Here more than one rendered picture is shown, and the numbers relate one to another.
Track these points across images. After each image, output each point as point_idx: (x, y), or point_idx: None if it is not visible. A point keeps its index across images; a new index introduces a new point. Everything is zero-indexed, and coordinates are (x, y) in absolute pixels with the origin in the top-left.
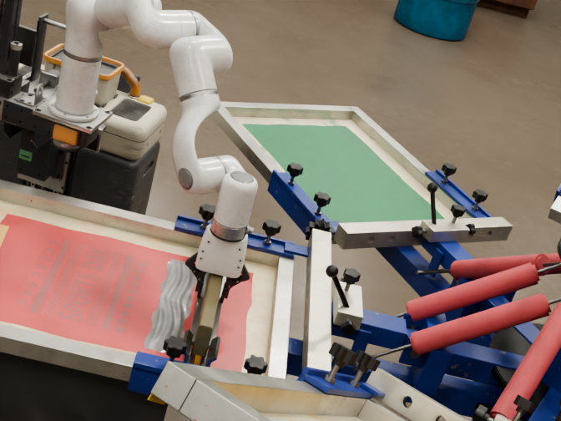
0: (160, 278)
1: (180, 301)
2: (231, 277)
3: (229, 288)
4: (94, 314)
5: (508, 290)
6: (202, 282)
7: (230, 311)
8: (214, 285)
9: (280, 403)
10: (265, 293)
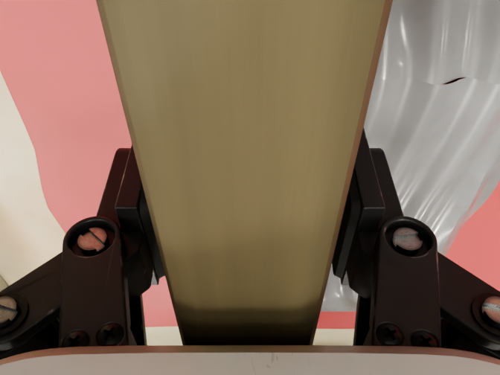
0: (486, 219)
1: (416, 97)
2: (41, 356)
3: (93, 221)
4: None
5: None
6: (364, 216)
7: (115, 114)
8: (253, 178)
9: None
10: (28, 265)
